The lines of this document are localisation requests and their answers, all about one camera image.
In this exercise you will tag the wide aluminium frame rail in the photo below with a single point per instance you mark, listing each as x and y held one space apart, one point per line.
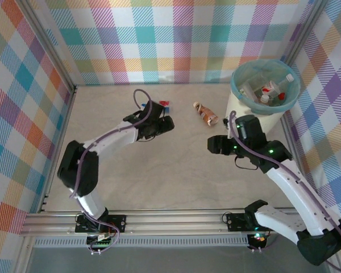
173 221

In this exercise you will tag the red label bottle red cap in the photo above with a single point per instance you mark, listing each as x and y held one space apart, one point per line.
281 96

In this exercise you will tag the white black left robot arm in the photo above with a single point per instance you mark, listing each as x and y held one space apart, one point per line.
110 139

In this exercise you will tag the blue and red carton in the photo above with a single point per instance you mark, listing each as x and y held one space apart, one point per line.
164 102

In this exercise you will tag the aluminium frame post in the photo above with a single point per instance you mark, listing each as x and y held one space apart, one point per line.
304 28
48 42

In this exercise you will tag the small circuit board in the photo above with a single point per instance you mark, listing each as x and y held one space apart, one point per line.
258 239
102 243

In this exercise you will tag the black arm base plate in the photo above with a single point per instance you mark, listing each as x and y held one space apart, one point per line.
236 221
118 224

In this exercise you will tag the white red label bottle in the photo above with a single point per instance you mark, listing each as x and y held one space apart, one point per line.
272 85

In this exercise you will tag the cream plastic bin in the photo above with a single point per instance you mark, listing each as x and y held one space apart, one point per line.
270 120

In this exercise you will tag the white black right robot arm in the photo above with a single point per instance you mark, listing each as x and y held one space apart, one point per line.
290 193

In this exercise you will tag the clear bottle green seal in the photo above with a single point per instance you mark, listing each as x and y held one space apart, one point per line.
251 85

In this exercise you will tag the brown label plastic bottle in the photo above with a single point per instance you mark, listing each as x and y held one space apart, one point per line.
206 113

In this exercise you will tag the white bin with teal liner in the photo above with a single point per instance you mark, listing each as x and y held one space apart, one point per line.
236 82

